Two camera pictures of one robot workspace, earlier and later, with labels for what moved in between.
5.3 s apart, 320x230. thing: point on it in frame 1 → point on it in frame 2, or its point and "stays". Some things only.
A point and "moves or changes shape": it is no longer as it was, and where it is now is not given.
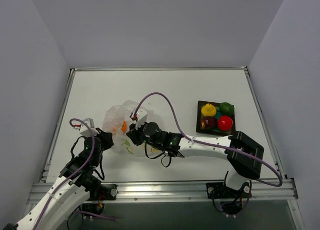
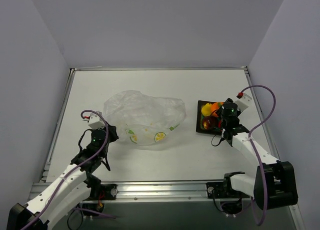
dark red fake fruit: x=208 y=122 stays
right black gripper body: x=133 y=135 → x=218 y=114
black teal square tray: x=199 y=128 stays
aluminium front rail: x=281 y=188 stays
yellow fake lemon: x=208 y=110 stays
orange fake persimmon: x=124 y=128 → x=216 y=106
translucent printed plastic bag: x=116 y=119 moves or changes shape
